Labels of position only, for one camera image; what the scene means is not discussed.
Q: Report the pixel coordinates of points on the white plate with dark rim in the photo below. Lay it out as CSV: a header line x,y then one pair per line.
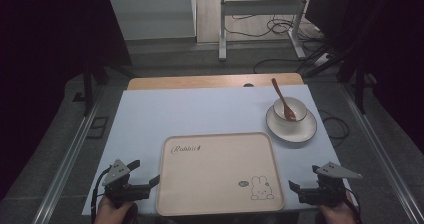
x,y
295,134

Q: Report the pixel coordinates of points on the person's right hand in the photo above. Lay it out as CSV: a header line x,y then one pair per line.
x,y
336,214

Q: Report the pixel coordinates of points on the black floor plate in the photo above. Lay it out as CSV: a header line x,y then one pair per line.
x,y
98,127

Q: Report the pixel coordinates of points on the white bowl with dark rim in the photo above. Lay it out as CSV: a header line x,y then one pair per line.
x,y
299,106

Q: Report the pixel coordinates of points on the aluminium floor rail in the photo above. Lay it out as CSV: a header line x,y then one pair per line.
x,y
66,165
383,150

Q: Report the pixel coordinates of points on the beige tray with rabbit print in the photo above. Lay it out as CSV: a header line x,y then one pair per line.
x,y
213,177

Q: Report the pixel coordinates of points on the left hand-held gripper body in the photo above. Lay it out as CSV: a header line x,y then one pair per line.
x,y
120,189

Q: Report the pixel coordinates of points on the white cabinet panel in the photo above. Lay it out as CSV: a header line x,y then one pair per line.
x,y
153,15

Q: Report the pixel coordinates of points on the person's left hand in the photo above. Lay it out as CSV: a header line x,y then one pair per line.
x,y
110,213

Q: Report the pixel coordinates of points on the wooden table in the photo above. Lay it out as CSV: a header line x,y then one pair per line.
x,y
200,82

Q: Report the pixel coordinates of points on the black metal stand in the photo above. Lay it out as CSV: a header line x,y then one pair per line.
x,y
360,84
88,87

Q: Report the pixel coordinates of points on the light blue table mat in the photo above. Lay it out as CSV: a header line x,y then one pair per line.
x,y
200,114

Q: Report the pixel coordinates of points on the white metal desk frame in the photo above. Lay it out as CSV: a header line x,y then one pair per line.
x,y
260,8

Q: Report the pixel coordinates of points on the white power strip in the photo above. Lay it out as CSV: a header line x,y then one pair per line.
x,y
322,60

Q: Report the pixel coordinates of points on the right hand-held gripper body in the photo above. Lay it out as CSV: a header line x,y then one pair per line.
x,y
328,190

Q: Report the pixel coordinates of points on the reddish brown spoon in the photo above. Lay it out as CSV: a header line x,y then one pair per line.
x,y
278,91

